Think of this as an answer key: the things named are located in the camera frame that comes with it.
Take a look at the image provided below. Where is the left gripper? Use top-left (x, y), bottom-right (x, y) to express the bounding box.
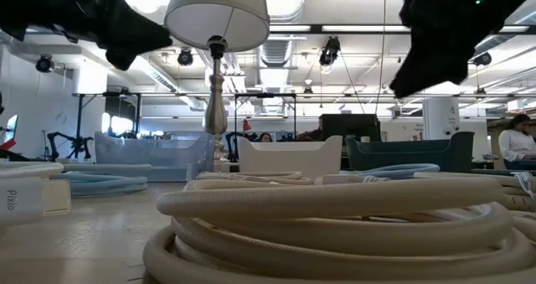
top-left (54, 0), bottom-right (173, 72)

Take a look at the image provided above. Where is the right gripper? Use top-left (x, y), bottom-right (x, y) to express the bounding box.
top-left (389, 0), bottom-right (508, 100)

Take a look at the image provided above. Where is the light blue cable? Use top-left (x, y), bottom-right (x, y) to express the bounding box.
top-left (338, 163), bottom-right (441, 180)
top-left (49, 163), bottom-right (154, 198)

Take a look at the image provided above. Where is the white HDMI cable with tie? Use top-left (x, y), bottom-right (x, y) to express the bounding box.
top-left (321, 170), bottom-right (536, 213)

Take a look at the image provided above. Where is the black ceiling spotlight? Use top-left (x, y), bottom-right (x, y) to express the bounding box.
top-left (317, 35), bottom-right (342, 67)
top-left (177, 48), bottom-right (195, 67)
top-left (34, 54), bottom-right (55, 74)
top-left (473, 51), bottom-right (493, 67)

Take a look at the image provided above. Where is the white round column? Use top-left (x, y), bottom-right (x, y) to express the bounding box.
top-left (421, 96), bottom-right (461, 141)

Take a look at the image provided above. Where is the white shade silver table lamp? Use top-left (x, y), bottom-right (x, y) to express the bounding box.
top-left (163, 0), bottom-right (271, 174)

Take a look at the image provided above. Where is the dark teal storage bin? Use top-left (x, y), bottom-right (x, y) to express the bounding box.
top-left (345, 132), bottom-right (476, 172)

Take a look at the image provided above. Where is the black computer monitor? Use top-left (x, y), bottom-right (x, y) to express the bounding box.
top-left (321, 113), bottom-right (382, 143)

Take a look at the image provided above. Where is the translucent grey storage bin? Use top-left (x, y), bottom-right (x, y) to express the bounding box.
top-left (94, 131), bottom-right (217, 183)

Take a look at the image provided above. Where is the background monitor screen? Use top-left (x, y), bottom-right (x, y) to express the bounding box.
top-left (0, 114), bottom-right (20, 151)

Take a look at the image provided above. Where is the white storage bin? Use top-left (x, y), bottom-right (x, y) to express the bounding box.
top-left (237, 135), bottom-right (343, 180)

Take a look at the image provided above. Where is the black background rig frame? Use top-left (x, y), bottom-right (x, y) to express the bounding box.
top-left (71, 91), bottom-right (143, 151)

